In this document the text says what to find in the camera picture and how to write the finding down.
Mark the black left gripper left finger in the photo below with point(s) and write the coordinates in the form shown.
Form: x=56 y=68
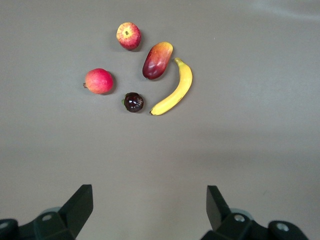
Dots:
x=75 y=212

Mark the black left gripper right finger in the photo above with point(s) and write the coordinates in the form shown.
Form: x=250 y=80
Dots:
x=220 y=215

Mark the yellow banana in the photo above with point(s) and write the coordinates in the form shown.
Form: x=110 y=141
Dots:
x=180 y=90

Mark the red yellow striped apple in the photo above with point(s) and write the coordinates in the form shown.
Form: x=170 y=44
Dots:
x=128 y=35

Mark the dark purple mangosteen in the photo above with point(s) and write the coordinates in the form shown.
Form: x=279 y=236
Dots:
x=134 y=102

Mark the red pink round fruit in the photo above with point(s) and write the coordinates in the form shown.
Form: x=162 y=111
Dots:
x=98 y=81

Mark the red yellow mango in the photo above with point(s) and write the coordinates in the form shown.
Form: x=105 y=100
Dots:
x=157 y=61

